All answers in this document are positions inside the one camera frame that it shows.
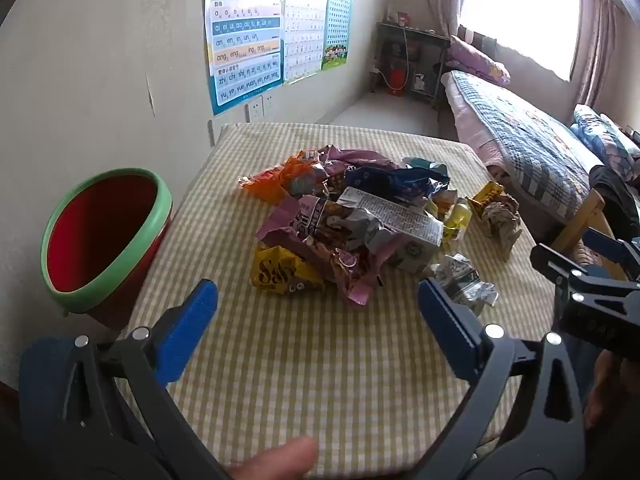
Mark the teal wrapper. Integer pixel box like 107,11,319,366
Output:
402,156,449,174

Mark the person's left hand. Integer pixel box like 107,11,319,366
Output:
225,436,321,480

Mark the yellow checkered tablecloth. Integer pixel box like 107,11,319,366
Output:
117,122,558,478

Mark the crumpled silver wrapper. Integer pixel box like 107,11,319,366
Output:
430,254,499,317

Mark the small yellow brown wrapper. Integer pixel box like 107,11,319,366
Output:
467,181,506,217

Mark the orange snack wrapper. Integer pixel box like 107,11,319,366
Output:
238,150,327,206

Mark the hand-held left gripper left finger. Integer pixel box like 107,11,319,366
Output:
17,278,236,480

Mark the red bucket with green rim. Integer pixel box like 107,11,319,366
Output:
40,167,175,331

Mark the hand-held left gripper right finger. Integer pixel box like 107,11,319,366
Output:
417,277,588,480

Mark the pink crumpled wrapper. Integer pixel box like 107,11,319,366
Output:
256,195,401,307

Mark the small yellow bottle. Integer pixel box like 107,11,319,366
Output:
442,199,473,244

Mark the blue snack wrapper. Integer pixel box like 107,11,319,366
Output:
344,165,451,202

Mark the yellow snack wrapper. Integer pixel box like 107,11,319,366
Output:
250,245,326,295

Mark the purple pillow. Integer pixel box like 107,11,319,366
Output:
446,35,512,86

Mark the white milk carton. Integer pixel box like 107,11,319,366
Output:
339,187,445,273

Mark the window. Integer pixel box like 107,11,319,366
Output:
457,0,585,82

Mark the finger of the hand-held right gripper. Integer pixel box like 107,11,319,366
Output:
529,242,640,311
582,227,640,282

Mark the dark clothing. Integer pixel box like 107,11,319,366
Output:
589,165,640,241

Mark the wooden chair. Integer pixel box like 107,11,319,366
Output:
550,187,632,281

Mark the blue floral pillow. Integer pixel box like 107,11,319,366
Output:
570,104,640,182

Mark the white chart wall poster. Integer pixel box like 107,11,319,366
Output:
281,0,331,87

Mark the red container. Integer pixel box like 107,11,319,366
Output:
387,67,408,97

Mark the purple-pink foil wrapper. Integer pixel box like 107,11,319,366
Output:
315,144,403,175

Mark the blue plaid quilt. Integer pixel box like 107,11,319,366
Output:
450,70,608,223

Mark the crumpled paper ball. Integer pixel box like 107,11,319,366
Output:
481,195,523,262

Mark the large blue-bordered letter poster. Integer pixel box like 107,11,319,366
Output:
202,0,287,117

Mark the pink bed sheet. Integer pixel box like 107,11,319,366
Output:
440,72,507,173

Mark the person's right hand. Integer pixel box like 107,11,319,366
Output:
585,349,640,431

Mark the dark metal shelf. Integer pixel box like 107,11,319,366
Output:
370,21,451,111

